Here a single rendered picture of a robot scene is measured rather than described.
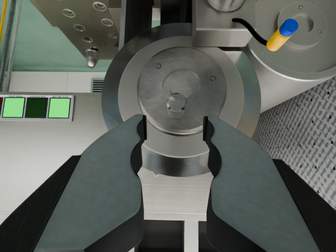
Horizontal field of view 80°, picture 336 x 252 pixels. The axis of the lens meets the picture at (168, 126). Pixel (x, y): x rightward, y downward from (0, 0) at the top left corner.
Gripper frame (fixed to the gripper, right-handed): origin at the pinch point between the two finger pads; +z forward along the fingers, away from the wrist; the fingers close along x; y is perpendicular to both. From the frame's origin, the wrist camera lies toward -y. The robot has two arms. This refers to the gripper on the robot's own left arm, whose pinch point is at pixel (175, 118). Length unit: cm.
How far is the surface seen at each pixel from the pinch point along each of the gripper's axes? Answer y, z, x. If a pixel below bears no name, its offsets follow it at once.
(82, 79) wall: 91, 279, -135
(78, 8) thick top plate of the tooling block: -5.1, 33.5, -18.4
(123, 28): -3.6, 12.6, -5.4
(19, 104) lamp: 17, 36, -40
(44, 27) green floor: 16, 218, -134
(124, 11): -5.1, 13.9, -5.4
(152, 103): 1.2, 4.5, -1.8
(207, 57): -1.9, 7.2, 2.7
